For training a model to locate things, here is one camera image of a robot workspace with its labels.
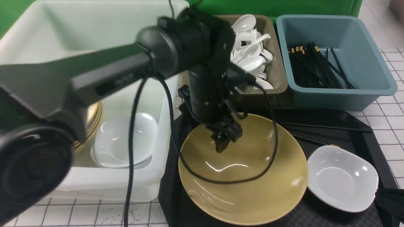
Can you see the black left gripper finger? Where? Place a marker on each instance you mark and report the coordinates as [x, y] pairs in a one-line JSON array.
[[222, 143]]

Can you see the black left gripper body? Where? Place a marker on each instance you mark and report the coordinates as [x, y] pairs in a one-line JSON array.
[[205, 101]]

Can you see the black chopstick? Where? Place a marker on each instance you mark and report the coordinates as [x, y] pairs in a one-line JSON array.
[[330, 127], [313, 137]]

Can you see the yellow noodle bowl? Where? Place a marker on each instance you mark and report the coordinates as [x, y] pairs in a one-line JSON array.
[[257, 202]]

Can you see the white square sauce dish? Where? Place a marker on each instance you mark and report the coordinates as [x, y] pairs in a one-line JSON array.
[[341, 179]]

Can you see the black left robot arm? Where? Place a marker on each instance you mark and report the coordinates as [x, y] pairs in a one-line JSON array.
[[44, 105]]

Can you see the top stacked yellow bowl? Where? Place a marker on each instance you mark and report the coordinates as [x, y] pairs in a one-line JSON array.
[[94, 115]]

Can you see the olive green spoon bin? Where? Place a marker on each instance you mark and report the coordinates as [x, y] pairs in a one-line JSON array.
[[275, 71]]

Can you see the white spoon top of pile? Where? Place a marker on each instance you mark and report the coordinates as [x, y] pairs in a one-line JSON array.
[[244, 23]]

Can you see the black chopsticks bundle in bin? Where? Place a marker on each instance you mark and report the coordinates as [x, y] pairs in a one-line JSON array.
[[313, 69]]

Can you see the green backdrop board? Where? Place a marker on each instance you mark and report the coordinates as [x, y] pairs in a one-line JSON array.
[[11, 10]]

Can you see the blue chopstick bin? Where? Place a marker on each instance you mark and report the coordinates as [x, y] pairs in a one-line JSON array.
[[355, 51]]

